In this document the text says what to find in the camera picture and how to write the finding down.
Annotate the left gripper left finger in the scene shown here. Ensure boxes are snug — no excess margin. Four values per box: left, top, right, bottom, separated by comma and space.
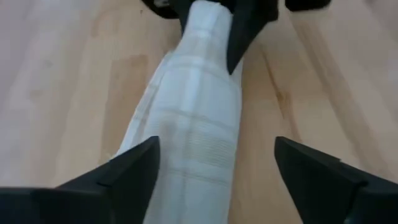
0, 136, 161, 224

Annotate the white plaid towel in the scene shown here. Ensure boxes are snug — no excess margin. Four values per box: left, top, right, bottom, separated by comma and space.
114, 0, 244, 224

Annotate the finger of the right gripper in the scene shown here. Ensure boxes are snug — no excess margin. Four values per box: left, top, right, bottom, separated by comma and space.
226, 0, 279, 76
177, 0, 196, 34

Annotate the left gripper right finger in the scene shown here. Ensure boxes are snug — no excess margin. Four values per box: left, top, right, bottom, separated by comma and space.
274, 136, 398, 224

